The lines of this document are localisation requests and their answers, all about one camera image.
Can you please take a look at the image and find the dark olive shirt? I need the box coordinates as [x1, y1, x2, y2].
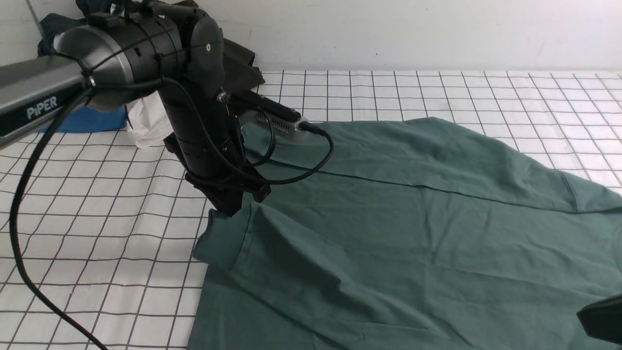
[146, 0, 266, 105]

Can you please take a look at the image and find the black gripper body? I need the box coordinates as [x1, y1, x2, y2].
[185, 164, 271, 217]

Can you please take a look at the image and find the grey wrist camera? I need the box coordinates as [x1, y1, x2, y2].
[227, 91, 307, 142]

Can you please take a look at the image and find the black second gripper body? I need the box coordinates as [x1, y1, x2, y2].
[577, 294, 622, 345]

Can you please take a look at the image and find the white shirt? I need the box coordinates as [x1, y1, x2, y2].
[126, 91, 173, 149]

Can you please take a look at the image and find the dark teal shirt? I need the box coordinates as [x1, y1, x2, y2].
[37, 0, 137, 57]

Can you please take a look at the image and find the blue shirt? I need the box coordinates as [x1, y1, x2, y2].
[56, 107, 127, 134]

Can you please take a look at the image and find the green long sleeve shirt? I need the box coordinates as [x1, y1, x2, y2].
[187, 118, 621, 350]

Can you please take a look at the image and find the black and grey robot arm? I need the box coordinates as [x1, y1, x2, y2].
[1, 0, 621, 350]

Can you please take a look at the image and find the white grid pattern tablecloth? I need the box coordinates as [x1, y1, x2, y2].
[18, 70, 621, 350]

